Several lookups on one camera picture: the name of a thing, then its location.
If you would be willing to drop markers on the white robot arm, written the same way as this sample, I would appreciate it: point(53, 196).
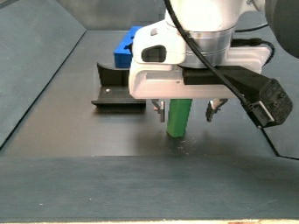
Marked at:
point(216, 15)

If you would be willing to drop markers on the green hexagon peg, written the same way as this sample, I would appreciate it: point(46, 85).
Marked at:
point(178, 116)

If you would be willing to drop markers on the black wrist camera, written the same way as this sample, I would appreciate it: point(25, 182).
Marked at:
point(272, 104)

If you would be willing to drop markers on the black curved bracket stand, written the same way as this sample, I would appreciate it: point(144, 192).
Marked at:
point(114, 88)

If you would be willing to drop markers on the blue foam shape board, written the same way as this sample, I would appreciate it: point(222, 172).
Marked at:
point(124, 50)

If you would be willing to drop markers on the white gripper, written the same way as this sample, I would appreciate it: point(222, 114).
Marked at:
point(162, 56)

